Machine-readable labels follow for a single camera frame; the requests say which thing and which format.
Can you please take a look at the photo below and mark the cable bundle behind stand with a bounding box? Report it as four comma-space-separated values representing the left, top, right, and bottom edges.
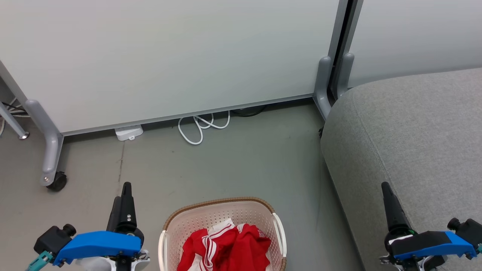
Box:
0, 97, 29, 137

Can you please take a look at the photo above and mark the long grey partition leg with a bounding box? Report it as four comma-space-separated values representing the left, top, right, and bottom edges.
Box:
24, 99, 65, 187

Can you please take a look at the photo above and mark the narrow white partition panel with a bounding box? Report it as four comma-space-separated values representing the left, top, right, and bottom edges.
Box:
347, 0, 482, 89

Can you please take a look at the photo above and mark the thin grey stand leg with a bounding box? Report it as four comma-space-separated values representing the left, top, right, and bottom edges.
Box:
0, 101, 30, 140

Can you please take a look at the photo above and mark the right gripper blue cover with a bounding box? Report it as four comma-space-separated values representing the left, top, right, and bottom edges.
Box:
380, 182, 477, 271

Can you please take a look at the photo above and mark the short grey partition leg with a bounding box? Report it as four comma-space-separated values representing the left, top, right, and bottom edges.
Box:
313, 56, 334, 121
336, 53, 355, 99

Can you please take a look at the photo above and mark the black floor cable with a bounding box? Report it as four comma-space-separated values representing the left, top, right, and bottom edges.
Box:
230, 105, 268, 117

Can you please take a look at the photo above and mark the white looped cable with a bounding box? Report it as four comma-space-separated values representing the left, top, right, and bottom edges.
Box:
177, 111, 231, 146

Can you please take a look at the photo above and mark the wide white partition panel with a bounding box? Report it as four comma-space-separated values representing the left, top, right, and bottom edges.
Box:
0, 0, 349, 137

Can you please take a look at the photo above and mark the teal cable connector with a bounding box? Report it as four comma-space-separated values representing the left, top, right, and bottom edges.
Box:
26, 251, 54, 271

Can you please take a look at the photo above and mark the white power adapter box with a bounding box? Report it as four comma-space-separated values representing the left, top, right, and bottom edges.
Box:
114, 125, 144, 142

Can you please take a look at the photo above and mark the red white garment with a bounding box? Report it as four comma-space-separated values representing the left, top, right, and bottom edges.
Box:
177, 218, 272, 271

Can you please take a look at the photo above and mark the black caster wheel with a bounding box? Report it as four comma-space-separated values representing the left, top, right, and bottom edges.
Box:
47, 171, 68, 192

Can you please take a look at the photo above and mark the grey fabric sofa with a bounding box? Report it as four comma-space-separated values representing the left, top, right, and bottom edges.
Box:
320, 68, 482, 271

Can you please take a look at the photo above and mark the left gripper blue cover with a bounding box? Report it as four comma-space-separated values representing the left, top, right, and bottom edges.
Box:
53, 182, 151, 271

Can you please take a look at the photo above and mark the white perforated laundry basket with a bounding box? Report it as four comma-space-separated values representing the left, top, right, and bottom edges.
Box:
158, 197, 287, 271

